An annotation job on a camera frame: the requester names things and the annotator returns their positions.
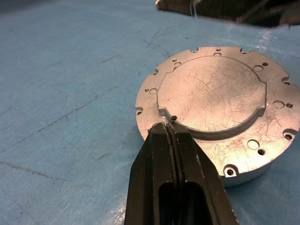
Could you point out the silver round motor lid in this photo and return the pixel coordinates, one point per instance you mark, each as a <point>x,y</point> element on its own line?
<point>211,93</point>

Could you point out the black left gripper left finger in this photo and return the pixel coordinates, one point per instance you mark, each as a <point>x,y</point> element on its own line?
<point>152,164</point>

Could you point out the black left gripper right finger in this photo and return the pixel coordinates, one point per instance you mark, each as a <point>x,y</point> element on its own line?
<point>194,173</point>

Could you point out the dark background object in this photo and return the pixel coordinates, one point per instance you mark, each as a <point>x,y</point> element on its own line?
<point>234,11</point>

